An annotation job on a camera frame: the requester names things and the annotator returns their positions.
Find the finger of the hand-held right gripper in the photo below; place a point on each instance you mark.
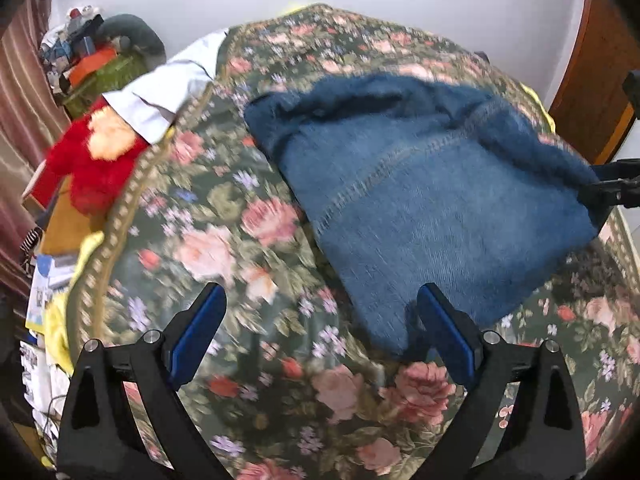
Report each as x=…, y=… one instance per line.
x=612, y=195
x=620, y=169

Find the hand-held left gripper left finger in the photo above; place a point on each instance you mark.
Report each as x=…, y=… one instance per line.
x=200, y=331

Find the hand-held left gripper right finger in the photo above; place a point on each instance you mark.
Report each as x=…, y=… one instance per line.
x=450, y=331

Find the blue denim jacket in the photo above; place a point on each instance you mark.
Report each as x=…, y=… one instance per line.
x=425, y=200

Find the wooden door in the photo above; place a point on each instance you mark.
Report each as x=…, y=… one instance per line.
x=595, y=70

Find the green floral blanket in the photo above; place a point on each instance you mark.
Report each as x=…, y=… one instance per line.
x=225, y=220

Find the stack of papers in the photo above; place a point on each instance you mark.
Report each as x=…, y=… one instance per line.
x=45, y=290

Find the red plush toy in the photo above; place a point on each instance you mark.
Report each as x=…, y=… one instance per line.
x=95, y=175

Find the white pillow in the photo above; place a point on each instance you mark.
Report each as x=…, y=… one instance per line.
x=165, y=90

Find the green box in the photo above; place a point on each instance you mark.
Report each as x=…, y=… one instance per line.
x=117, y=72

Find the striped brown curtain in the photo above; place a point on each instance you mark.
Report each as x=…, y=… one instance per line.
x=25, y=110

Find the orange packet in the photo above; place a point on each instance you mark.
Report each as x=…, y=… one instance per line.
x=92, y=65

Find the grey plush toy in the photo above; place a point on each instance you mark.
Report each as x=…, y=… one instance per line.
x=132, y=32

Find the pile of assorted clutter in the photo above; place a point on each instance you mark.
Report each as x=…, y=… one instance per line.
x=65, y=45

